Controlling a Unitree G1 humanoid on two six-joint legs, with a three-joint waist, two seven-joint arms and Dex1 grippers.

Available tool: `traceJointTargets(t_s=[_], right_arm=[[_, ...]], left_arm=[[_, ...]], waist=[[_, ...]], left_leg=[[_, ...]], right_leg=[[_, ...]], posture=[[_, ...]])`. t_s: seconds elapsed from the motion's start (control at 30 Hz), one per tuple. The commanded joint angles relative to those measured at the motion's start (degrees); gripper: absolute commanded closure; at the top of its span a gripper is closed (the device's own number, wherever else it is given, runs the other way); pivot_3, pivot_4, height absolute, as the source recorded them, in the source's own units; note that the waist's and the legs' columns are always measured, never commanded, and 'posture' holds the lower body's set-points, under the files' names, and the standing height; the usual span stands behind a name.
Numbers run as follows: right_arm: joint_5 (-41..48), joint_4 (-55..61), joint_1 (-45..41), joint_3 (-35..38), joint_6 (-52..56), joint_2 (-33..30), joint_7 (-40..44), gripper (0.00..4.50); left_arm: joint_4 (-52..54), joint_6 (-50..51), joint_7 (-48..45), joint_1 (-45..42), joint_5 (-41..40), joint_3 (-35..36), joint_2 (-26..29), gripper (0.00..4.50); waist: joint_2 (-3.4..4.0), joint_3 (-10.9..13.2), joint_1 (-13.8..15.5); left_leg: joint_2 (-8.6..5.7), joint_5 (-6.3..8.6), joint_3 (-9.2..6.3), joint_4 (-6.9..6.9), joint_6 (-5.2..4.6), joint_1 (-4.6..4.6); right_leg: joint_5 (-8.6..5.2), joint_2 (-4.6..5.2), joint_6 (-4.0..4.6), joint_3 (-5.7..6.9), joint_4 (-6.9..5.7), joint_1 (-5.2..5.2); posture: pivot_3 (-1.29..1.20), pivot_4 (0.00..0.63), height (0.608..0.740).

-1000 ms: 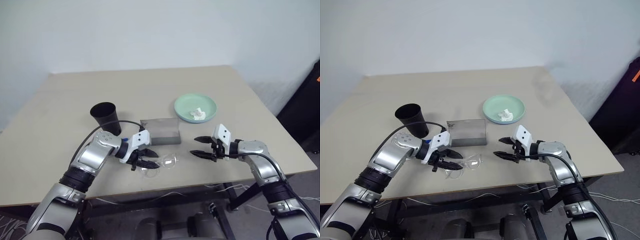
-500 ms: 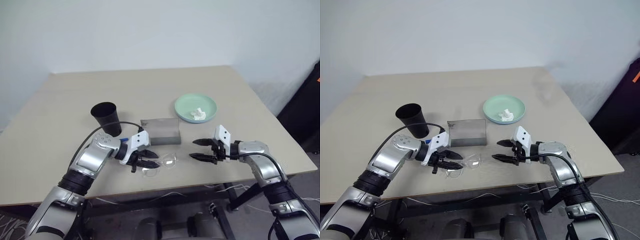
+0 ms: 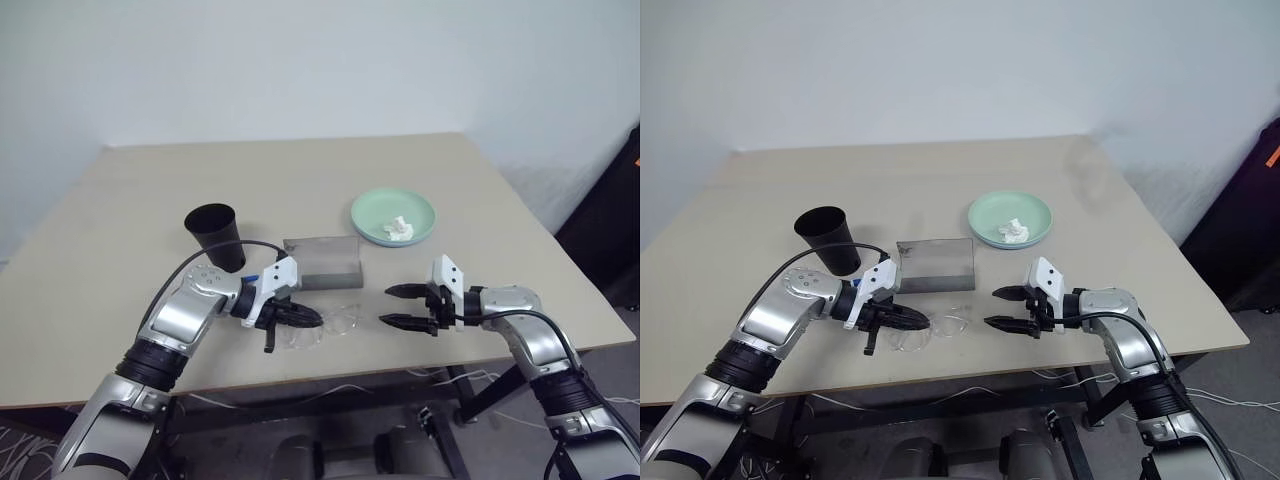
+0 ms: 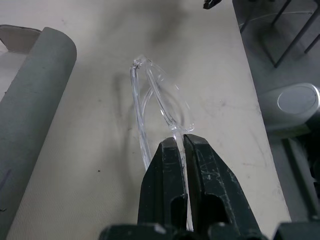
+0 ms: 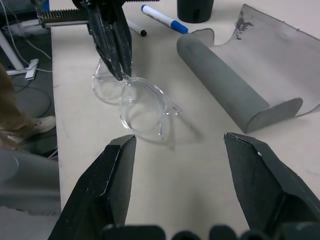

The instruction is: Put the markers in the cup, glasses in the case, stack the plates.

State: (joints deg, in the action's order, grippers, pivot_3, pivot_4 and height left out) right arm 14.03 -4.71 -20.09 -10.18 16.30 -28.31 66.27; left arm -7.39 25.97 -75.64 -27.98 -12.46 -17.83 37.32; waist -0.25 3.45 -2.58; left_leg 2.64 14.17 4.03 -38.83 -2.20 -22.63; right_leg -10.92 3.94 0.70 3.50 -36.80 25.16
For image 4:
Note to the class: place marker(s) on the clear plastic glasses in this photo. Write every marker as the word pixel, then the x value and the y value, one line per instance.
pixel 136 100

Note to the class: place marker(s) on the silver robot body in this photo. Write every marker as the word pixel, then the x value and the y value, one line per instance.
pixel 295 107

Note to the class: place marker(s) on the black metal chair legs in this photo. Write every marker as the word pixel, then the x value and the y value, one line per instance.
pixel 295 37

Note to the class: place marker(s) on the grey glasses case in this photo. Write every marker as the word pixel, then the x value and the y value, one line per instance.
pixel 37 105

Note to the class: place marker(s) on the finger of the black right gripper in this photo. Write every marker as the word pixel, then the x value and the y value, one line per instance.
pixel 211 3

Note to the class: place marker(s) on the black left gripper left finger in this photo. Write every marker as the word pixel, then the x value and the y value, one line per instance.
pixel 162 180

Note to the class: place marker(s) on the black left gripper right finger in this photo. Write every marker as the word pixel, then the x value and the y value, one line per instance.
pixel 215 180

